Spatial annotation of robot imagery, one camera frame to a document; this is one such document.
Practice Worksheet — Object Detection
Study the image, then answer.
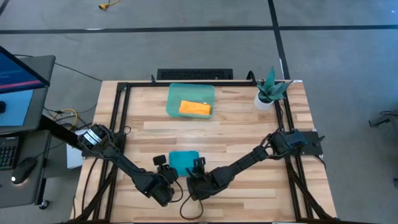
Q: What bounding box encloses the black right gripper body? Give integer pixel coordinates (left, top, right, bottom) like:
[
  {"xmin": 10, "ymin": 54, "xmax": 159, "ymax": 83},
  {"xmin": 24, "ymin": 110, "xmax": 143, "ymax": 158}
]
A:
[{"xmin": 185, "ymin": 170, "xmax": 224, "ymax": 202}]

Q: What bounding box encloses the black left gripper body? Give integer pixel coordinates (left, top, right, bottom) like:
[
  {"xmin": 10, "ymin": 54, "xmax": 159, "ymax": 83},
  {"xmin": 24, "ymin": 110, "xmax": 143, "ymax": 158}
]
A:
[{"xmin": 157, "ymin": 164, "xmax": 180, "ymax": 186}]

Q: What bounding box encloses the teal microfiber towel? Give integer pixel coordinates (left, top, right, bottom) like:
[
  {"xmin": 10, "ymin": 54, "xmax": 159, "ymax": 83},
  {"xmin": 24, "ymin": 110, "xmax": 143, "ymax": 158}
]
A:
[{"xmin": 169, "ymin": 151, "xmax": 200, "ymax": 177}]

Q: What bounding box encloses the orange microfiber towel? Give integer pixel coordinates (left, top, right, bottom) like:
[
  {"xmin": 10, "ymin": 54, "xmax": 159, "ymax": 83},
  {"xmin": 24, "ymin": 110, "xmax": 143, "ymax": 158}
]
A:
[{"xmin": 178, "ymin": 100, "xmax": 213, "ymax": 116}]

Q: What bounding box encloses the translucent teal plastic basket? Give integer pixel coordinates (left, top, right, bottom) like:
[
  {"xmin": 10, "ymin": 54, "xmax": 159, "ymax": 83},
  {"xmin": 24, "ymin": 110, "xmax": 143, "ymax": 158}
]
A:
[{"xmin": 165, "ymin": 82, "xmax": 216, "ymax": 120}]

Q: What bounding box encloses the white round plant pot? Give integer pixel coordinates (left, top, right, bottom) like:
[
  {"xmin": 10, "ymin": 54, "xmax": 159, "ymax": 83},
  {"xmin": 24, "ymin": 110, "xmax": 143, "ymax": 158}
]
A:
[{"xmin": 253, "ymin": 91, "xmax": 275, "ymax": 111}]

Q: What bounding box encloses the white paper box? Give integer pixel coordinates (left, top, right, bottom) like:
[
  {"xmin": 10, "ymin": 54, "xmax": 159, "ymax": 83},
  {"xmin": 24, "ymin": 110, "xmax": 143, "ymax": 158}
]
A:
[{"xmin": 66, "ymin": 129, "xmax": 91, "ymax": 169}]

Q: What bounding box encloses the black diagonal cart beam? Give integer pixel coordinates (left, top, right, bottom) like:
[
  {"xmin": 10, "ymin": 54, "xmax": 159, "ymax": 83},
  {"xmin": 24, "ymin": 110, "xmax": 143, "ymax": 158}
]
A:
[{"xmin": 39, "ymin": 114, "xmax": 82, "ymax": 149}]

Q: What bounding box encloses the green leafy plant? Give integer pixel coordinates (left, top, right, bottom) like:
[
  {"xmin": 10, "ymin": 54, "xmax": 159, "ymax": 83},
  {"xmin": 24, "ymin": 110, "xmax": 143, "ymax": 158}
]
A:
[{"xmin": 257, "ymin": 65, "xmax": 293, "ymax": 102}]

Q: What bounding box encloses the grey computer cart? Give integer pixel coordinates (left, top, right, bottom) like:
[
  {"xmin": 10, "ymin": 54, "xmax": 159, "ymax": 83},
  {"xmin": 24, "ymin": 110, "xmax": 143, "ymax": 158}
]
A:
[{"xmin": 0, "ymin": 129, "xmax": 52, "ymax": 209}]

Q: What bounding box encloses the black computer mouse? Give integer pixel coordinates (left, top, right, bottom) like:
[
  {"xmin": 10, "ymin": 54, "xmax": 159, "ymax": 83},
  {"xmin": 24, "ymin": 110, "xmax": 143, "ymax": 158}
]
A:
[{"xmin": 11, "ymin": 157, "xmax": 37, "ymax": 185}]

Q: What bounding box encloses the grey laptop computer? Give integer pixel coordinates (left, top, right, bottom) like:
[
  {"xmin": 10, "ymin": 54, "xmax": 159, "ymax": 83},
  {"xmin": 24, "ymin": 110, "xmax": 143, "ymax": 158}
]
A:
[{"xmin": 0, "ymin": 45, "xmax": 56, "ymax": 135}]

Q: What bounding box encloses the black keyboard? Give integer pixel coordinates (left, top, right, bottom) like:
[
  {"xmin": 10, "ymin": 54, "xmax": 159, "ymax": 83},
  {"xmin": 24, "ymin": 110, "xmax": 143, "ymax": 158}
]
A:
[{"xmin": 0, "ymin": 136, "xmax": 19, "ymax": 170}]

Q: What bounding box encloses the black stand leg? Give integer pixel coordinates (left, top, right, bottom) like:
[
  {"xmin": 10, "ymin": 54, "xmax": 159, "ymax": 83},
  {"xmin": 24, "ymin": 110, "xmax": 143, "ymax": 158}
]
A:
[{"xmin": 368, "ymin": 108, "xmax": 398, "ymax": 131}]

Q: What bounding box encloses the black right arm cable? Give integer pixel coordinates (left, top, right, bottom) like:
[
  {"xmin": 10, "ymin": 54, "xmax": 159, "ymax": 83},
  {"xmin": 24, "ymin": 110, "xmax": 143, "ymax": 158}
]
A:
[{"xmin": 179, "ymin": 194, "xmax": 205, "ymax": 221}]

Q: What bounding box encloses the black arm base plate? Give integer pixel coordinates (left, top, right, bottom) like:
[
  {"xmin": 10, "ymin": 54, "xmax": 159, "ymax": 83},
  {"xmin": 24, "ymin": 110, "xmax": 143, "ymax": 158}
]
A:
[
  {"xmin": 81, "ymin": 133, "xmax": 127, "ymax": 158},
  {"xmin": 300, "ymin": 130, "xmax": 324, "ymax": 156}
]

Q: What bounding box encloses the black aluminium table frame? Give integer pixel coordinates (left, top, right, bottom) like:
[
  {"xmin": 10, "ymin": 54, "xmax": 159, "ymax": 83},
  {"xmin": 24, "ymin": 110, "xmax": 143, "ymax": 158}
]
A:
[{"xmin": 73, "ymin": 81, "xmax": 338, "ymax": 223}]

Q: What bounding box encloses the yellow cable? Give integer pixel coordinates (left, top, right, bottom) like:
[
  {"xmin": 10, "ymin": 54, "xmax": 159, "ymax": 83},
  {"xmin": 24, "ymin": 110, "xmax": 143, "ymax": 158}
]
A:
[{"xmin": 51, "ymin": 108, "xmax": 78, "ymax": 130}]

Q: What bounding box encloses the thin black floor cable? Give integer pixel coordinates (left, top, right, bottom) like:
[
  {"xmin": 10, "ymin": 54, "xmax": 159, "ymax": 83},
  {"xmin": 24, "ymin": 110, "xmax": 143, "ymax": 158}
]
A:
[{"xmin": 14, "ymin": 54, "xmax": 103, "ymax": 82}]

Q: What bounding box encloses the yellow cable plug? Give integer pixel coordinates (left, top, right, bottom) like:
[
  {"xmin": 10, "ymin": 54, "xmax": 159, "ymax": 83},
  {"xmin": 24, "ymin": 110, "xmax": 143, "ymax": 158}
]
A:
[{"xmin": 98, "ymin": 0, "xmax": 121, "ymax": 10}]

